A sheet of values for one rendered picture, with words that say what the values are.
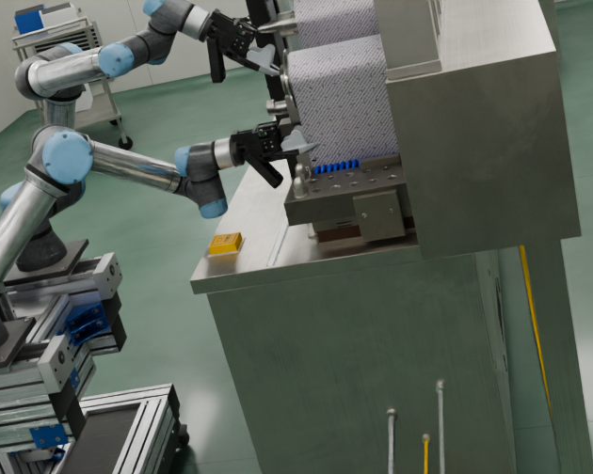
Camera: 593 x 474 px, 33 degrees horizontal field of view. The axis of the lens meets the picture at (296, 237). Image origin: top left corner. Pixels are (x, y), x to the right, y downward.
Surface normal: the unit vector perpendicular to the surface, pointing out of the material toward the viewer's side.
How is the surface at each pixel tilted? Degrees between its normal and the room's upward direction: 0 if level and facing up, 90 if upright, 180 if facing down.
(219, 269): 0
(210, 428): 0
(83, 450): 0
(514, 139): 90
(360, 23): 92
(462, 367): 90
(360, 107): 90
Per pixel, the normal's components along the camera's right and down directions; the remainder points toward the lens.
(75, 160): 0.51, 0.15
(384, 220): -0.14, 0.42
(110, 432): -0.23, -0.89
